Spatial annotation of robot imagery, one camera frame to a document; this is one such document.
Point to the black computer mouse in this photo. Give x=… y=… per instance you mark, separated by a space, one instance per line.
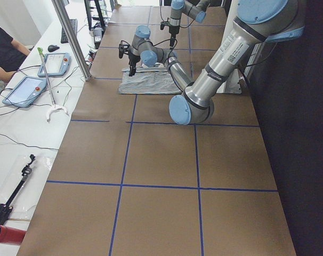
x=52 y=48

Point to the far blue teach pendant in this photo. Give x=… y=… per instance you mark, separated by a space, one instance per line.
x=57 y=64

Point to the seated person in black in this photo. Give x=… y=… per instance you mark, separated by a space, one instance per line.
x=12 y=55

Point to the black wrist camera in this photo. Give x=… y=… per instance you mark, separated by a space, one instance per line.
x=124 y=48
x=164 y=24

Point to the aluminium frame post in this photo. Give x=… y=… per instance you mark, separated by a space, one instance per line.
x=72 y=38

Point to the red cylinder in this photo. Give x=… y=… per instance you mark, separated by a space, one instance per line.
x=11 y=236

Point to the near blue teach pendant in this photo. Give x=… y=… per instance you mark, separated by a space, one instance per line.
x=25 y=92

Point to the blue white striped polo shirt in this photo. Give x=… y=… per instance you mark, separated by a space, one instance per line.
x=149 y=81

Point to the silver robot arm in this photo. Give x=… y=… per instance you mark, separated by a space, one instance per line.
x=256 y=22
x=179 y=7

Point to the white reacher grabber stick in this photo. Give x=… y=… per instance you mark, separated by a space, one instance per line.
x=54 y=106

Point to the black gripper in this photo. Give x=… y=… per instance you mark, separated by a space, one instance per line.
x=173 y=29
x=131 y=57

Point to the blue teach pendant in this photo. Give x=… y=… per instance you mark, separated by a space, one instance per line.
x=57 y=64
x=25 y=92

